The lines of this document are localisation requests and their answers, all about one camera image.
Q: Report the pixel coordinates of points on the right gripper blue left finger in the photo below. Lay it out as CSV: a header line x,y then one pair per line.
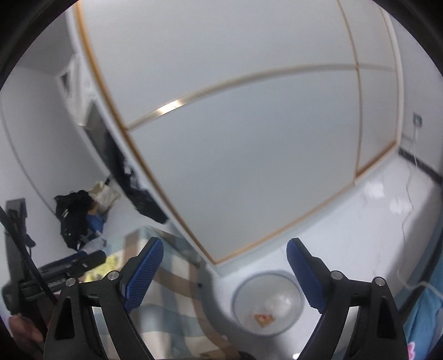
x,y
138,273

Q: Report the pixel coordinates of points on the fingers of the left gripper side view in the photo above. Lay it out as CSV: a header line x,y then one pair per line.
x,y
56,273

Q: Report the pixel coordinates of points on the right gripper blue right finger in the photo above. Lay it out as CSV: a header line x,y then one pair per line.
x,y
310,272

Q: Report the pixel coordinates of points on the grey round trash bin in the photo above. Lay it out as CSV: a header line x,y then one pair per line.
x,y
268,304

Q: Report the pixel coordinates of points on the person's left hand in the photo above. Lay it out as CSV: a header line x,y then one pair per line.
x,y
25,333

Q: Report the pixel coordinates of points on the checkered tablecloth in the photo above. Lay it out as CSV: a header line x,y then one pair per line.
x,y
170,319

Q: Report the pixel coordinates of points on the black jacket pile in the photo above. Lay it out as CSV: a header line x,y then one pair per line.
x,y
72,210

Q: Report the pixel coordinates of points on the black hanging coat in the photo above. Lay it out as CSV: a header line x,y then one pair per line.
x,y
125,176

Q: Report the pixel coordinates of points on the beige tote bag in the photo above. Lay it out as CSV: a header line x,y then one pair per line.
x,y
104,197

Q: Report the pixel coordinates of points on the white sliding wardrobe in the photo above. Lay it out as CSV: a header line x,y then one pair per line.
x,y
244,117

